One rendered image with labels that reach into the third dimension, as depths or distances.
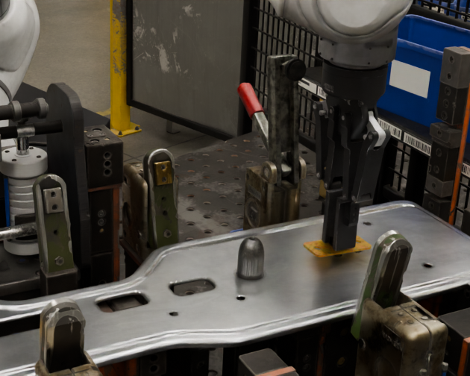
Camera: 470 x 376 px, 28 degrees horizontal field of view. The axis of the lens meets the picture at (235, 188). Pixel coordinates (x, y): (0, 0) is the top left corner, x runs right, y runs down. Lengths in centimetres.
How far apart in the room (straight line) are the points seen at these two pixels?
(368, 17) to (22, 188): 53
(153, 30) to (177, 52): 17
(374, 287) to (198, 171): 123
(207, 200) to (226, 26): 185
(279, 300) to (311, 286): 5
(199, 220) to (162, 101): 228
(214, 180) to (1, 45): 69
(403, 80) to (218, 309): 69
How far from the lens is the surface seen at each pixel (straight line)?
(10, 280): 119
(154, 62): 419
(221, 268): 114
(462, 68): 140
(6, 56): 167
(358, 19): 85
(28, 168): 117
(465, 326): 112
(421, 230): 129
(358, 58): 106
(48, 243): 114
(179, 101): 412
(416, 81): 159
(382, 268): 99
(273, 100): 124
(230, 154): 231
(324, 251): 116
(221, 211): 201
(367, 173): 110
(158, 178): 119
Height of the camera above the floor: 154
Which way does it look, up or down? 24 degrees down
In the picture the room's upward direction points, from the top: 3 degrees clockwise
